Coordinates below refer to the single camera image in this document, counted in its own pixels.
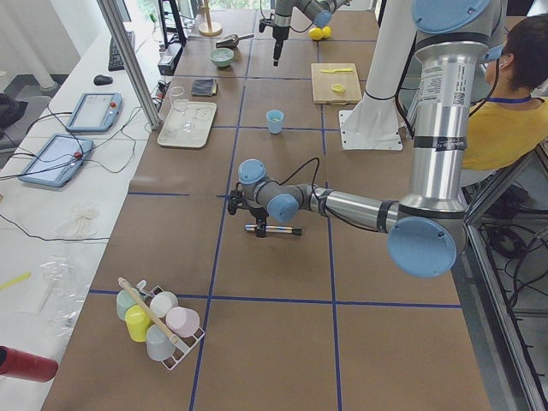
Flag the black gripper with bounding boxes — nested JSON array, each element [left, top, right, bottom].
[[273, 14, 289, 66], [248, 204, 268, 237]]

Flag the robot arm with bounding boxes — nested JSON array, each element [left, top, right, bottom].
[[270, 0, 350, 67], [228, 1, 507, 277]]

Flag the whole yellow lemon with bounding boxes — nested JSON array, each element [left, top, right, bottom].
[[322, 26, 332, 39]]

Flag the light blue cup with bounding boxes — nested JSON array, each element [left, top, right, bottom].
[[265, 110, 284, 134]]

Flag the lemon slice on board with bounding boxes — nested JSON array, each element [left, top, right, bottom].
[[331, 83, 346, 93]]

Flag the pink cup in rack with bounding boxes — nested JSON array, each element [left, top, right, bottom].
[[165, 307, 200, 337]]

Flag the yellow cup in rack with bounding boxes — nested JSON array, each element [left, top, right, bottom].
[[124, 305, 152, 343]]

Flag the grey cup in rack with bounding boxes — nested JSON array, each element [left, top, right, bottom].
[[146, 325, 175, 361]]

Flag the green cup in rack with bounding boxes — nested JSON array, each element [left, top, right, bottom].
[[116, 289, 136, 321]]

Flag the metal ice scoop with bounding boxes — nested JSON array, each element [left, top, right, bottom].
[[215, 33, 255, 49]]

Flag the green bowl with ice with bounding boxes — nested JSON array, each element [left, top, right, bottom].
[[210, 47, 235, 69]]

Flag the yellow plastic knife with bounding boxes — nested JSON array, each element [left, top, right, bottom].
[[319, 67, 354, 74]]

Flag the wooden mug tree stand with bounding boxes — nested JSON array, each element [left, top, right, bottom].
[[198, 0, 223, 37]]

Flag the wooden cutting board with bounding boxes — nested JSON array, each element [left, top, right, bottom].
[[311, 63, 362, 105]]

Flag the grey folded cloth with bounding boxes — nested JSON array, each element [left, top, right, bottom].
[[191, 78, 217, 97]]

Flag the clear wine glass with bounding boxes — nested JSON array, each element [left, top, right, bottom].
[[168, 86, 193, 133]]

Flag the cream bear tray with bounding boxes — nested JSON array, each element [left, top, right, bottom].
[[157, 102, 217, 149]]

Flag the black keyboard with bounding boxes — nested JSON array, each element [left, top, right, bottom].
[[108, 31, 135, 72]]

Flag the white gloves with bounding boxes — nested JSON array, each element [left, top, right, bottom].
[[63, 204, 100, 239]]

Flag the black computer mouse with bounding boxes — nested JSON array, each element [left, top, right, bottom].
[[93, 74, 113, 86]]

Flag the far blue teach pendant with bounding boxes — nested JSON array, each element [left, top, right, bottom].
[[66, 92, 122, 133]]

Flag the blue teach pendant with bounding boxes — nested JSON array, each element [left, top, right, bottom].
[[66, 92, 122, 133], [18, 134, 94, 188]]

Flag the crumpled clear plastic bag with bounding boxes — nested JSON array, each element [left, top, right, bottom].
[[40, 254, 91, 340]]

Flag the near blue teach pendant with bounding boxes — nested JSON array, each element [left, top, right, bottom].
[[18, 134, 94, 188]]

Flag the person in yellow shirt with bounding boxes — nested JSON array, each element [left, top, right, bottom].
[[461, 15, 548, 171]]

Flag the red bottle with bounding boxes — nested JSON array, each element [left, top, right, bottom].
[[1, 346, 58, 383]]

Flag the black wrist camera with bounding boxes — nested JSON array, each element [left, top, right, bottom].
[[227, 182, 248, 216], [259, 13, 275, 33]]

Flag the white wire cup rack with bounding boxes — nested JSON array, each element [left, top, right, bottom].
[[137, 280, 205, 370]]

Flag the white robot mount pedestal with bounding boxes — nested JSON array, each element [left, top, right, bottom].
[[339, 0, 417, 151]]

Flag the wooden rack handle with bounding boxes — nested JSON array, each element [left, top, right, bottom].
[[117, 277, 180, 345]]

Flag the aluminium frame post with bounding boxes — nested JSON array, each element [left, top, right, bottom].
[[97, 0, 161, 130]]

